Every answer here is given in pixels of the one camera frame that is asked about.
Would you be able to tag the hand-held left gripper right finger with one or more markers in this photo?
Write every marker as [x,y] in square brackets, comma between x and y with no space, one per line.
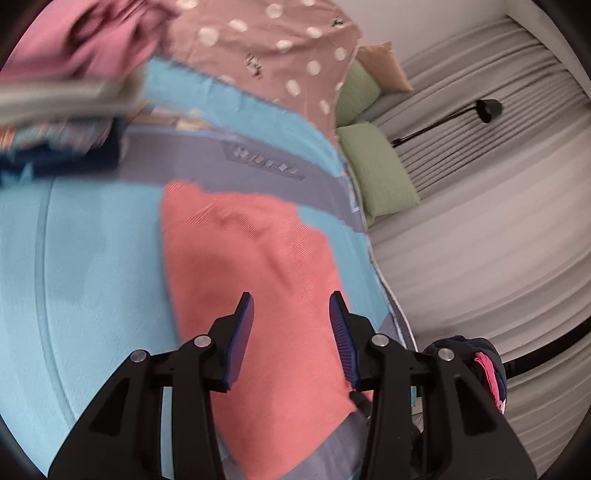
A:
[344,342]

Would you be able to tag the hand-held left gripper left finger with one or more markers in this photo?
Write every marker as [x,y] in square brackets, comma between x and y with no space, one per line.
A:
[240,342]

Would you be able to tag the coral long-sleeve shirt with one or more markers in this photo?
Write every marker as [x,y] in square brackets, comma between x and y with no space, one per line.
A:
[258,258]

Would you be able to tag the dark cloth with pink trim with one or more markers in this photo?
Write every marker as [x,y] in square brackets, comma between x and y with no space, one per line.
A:
[482,364]

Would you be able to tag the blue geometric quilt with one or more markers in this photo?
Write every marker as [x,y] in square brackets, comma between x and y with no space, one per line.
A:
[92,258]

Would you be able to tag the grey pleated curtain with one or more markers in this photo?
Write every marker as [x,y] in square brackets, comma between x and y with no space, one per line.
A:
[485,240]

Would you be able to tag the large green pillow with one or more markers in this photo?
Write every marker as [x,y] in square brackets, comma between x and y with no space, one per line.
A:
[381,170]

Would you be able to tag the navy folded garment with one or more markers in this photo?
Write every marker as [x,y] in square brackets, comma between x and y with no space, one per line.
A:
[83,159]

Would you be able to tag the small green pillow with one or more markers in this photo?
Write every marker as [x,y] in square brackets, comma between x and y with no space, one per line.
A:
[358,94]

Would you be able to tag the black floor lamp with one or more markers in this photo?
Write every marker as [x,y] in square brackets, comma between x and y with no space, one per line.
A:
[487,110]

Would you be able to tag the tan pillow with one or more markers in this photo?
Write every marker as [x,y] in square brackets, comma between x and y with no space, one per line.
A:
[385,67]

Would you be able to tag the patterned folded garment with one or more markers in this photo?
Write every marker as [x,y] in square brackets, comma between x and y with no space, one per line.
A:
[51,136]

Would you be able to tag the brown polka dot sheet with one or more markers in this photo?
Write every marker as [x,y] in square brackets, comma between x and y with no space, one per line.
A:
[277,50]

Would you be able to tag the grey folded garment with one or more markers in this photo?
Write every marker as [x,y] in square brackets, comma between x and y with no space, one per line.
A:
[60,99]

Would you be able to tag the pink folded garment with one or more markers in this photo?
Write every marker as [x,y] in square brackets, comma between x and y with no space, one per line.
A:
[92,32]

